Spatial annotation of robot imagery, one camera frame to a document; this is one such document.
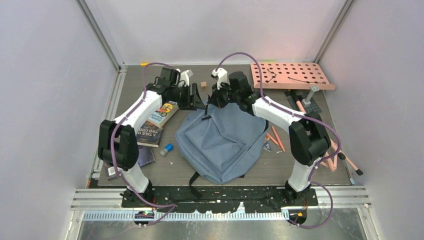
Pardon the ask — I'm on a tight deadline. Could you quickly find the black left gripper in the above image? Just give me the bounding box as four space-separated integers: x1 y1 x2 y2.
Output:
170 83 205 111

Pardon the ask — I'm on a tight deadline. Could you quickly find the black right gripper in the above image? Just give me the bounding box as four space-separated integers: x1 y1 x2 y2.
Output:
208 80 240 110

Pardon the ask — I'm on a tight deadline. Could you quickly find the blue grey student backpack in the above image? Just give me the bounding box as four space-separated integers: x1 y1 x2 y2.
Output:
175 103 269 185

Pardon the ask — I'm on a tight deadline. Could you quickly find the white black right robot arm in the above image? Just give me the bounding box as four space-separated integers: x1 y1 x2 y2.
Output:
208 68 331 205

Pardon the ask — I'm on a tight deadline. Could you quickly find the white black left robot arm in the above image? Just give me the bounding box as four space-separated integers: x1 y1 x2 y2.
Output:
97 67 205 207

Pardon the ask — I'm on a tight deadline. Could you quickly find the colourful treehouse paperback book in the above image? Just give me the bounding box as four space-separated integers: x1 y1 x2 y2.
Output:
147 101 179 128

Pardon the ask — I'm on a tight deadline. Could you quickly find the blue capped glue stick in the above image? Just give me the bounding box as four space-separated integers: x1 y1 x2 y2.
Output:
159 143 174 157

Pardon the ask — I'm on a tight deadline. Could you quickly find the dark Tale of Two Cities book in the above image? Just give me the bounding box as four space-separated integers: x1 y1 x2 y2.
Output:
136 121 163 148

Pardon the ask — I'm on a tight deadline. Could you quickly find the orange pencil left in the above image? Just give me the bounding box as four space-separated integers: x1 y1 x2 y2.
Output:
266 132 280 146

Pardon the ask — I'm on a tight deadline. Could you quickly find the orange pencil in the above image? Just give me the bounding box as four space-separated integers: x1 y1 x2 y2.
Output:
266 132 280 146
271 126 286 153

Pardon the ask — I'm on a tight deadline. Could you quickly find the orange pencil right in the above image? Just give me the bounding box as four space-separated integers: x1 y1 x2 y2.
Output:
271 126 286 153

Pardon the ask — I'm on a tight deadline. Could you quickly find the dark blue galaxy cover book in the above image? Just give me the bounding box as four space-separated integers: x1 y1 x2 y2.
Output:
105 144 156 181

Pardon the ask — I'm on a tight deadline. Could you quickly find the pink perforated music stand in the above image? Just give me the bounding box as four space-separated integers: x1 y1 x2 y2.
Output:
250 62 336 91

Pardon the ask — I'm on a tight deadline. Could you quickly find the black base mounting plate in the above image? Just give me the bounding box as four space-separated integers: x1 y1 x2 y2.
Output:
120 185 319 215

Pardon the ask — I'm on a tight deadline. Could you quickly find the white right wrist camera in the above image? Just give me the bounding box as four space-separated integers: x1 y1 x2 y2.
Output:
211 67 228 90

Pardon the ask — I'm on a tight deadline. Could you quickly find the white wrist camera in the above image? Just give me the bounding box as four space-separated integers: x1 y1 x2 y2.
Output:
176 68 193 89
211 67 228 90

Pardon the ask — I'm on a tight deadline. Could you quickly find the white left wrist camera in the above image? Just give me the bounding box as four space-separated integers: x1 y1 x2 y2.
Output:
176 68 193 89

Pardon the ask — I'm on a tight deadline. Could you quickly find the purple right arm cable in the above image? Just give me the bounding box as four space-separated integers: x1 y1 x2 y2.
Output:
215 51 343 229

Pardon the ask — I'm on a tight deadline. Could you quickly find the grey lego plate with post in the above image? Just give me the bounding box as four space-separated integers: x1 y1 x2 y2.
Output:
285 85 322 114

